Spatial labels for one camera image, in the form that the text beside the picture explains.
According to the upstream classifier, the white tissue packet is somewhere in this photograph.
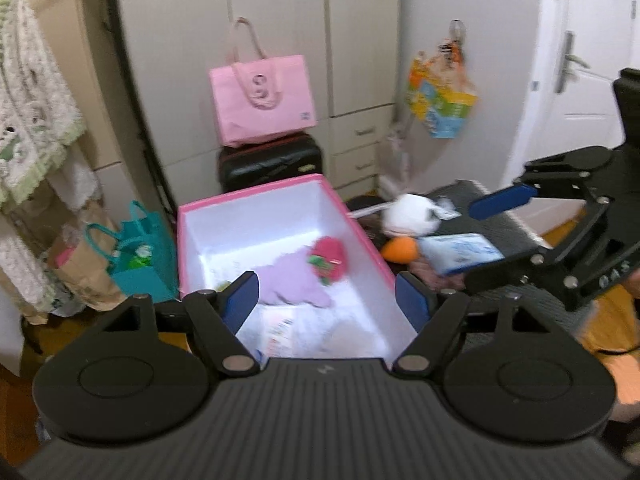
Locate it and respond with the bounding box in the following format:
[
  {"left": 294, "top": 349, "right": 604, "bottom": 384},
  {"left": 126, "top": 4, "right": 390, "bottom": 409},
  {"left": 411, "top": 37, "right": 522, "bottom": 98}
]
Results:
[{"left": 260, "top": 305, "right": 301, "bottom": 358}]

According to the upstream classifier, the purple plush toy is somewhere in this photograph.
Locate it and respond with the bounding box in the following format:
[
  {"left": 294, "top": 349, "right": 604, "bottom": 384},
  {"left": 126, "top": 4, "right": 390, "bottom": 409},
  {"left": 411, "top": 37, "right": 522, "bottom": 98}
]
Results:
[{"left": 250, "top": 250, "right": 333, "bottom": 309}]

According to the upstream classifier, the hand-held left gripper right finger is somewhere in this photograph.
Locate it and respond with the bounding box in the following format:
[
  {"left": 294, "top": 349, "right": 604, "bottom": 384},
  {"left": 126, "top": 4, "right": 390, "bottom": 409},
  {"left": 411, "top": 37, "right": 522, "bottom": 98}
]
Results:
[{"left": 392, "top": 271, "right": 549, "bottom": 376}]

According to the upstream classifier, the person's right forearm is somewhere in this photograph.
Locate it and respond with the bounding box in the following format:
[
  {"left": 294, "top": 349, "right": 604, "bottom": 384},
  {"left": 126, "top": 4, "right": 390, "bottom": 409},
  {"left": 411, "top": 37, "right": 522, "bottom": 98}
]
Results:
[{"left": 602, "top": 355, "right": 640, "bottom": 423}]

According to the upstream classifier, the teal shopping bag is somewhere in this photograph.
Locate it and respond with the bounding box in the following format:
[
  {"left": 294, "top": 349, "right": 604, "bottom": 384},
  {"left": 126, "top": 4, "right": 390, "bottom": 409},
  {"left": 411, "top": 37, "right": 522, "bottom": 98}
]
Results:
[{"left": 85, "top": 201, "right": 180, "bottom": 303}]

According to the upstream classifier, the light wooden board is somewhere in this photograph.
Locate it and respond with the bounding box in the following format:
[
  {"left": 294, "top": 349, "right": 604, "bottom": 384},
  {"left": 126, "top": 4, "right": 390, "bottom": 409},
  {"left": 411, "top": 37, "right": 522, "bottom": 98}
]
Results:
[{"left": 72, "top": 0, "right": 151, "bottom": 201}]

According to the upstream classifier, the orange makeup sponge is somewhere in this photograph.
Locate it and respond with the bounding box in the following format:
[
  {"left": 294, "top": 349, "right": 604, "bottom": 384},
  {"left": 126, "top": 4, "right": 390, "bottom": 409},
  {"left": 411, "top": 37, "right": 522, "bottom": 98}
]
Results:
[{"left": 381, "top": 237, "right": 418, "bottom": 262}]

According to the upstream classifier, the fluffy white green robe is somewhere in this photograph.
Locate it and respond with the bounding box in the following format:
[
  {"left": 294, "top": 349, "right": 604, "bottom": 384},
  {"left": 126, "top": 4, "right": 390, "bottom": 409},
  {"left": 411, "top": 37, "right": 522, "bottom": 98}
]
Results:
[{"left": 0, "top": 0, "right": 101, "bottom": 311}]

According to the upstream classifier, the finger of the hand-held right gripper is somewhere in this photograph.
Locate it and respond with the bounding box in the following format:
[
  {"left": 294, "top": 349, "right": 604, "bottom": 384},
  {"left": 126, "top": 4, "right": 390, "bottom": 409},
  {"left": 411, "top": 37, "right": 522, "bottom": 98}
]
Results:
[
  {"left": 462, "top": 201, "right": 617, "bottom": 297},
  {"left": 468, "top": 146, "right": 618, "bottom": 221}
]

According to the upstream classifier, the pink cardboard box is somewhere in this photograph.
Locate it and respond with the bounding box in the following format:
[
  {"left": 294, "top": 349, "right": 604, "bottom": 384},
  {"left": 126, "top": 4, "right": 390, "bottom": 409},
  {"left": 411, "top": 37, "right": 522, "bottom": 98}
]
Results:
[{"left": 177, "top": 174, "right": 418, "bottom": 361}]

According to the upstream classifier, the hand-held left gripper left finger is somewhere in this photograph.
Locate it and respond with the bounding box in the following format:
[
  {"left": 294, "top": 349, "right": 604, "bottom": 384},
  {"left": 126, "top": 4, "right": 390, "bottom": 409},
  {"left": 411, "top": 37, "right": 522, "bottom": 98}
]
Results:
[{"left": 82, "top": 270, "right": 261, "bottom": 377}]

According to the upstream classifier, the colourful gift bag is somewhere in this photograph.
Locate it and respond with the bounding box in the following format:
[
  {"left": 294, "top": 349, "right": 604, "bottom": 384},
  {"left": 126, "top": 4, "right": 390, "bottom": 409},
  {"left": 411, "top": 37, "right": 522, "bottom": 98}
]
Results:
[{"left": 404, "top": 50, "right": 478, "bottom": 139}]

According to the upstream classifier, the white panda plush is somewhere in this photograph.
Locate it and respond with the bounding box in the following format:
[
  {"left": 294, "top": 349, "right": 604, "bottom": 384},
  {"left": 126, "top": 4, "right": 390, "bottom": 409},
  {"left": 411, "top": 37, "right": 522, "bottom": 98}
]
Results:
[{"left": 382, "top": 193, "right": 441, "bottom": 237}]

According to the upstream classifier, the white door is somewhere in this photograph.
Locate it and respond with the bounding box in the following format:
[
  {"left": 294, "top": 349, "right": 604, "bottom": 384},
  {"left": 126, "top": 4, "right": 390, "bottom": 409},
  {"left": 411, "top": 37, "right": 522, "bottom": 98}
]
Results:
[{"left": 500, "top": 0, "right": 640, "bottom": 231}]

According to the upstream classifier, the black suitcase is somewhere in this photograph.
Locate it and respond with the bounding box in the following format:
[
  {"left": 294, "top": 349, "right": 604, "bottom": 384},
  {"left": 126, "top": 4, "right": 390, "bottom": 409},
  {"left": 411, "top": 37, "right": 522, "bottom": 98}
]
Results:
[{"left": 217, "top": 132, "right": 323, "bottom": 195}]

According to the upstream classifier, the pink tote bag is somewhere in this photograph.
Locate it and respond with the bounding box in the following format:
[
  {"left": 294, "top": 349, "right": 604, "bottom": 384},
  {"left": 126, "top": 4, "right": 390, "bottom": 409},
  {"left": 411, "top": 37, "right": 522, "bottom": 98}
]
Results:
[{"left": 209, "top": 17, "right": 318, "bottom": 148}]

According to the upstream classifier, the red strawberry plush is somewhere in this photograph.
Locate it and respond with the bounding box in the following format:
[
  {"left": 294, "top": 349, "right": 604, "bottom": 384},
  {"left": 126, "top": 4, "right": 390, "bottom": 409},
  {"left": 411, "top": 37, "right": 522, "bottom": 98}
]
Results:
[{"left": 306, "top": 236, "right": 349, "bottom": 286}]

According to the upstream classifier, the brown paper bag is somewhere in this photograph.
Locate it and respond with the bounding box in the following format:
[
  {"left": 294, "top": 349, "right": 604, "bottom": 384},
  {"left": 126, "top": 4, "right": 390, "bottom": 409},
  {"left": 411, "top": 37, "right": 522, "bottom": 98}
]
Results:
[{"left": 47, "top": 230, "right": 126, "bottom": 311}]

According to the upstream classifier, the white plastic bag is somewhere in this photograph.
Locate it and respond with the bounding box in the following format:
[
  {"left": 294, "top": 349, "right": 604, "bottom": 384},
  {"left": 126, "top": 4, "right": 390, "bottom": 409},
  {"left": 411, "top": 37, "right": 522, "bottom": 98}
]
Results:
[{"left": 377, "top": 120, "right": 416, "bottom": 196}]

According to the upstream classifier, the metal door handle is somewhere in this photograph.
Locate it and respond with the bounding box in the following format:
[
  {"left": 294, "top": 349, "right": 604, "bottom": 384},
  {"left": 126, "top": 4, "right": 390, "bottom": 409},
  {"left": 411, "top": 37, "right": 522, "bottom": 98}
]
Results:
[{"left": 556, "top": 31, "right": 591, "bottom": 93}]

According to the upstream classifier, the printed paper sheet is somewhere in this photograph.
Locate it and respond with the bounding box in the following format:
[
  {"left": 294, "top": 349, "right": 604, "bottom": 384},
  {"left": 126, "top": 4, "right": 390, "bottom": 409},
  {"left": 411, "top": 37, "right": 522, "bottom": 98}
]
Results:
[{"left": 240, "top": 280, "right": 391, "bottom": 359}]

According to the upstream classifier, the light wooden wardrobe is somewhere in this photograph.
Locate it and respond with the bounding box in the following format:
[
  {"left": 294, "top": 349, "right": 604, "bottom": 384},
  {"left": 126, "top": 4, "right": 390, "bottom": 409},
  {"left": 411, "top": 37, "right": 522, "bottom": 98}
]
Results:
[{"left": 110, "top": 0, "right": 403, "bottom": 211}]

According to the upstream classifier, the blue white wipes packet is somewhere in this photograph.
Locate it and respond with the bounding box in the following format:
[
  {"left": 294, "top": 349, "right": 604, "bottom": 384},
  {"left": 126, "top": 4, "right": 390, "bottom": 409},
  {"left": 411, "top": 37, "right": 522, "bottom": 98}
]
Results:
[{"left": 417, "top": 232, "right": 506, "bottom": 277}]

